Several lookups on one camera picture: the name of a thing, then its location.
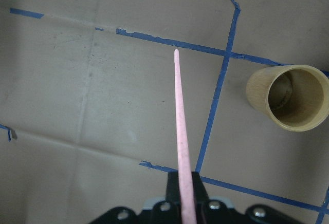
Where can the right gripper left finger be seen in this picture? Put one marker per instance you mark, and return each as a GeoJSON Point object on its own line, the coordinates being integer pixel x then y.
{"type": "Point", "coordinates": [168, 210]}

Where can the pink chopstick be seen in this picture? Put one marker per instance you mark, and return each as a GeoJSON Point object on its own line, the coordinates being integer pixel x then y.
{"type": "Point", "coordinates": [185, 182]}

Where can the bamboo cup holder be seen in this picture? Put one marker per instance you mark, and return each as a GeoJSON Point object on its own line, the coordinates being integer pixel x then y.
{"type": "Point", "coordinates": [295, 97]}

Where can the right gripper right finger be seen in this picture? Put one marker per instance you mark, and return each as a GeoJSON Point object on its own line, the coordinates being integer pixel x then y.
{"type": "Point", "coordinates": [208, 210]}

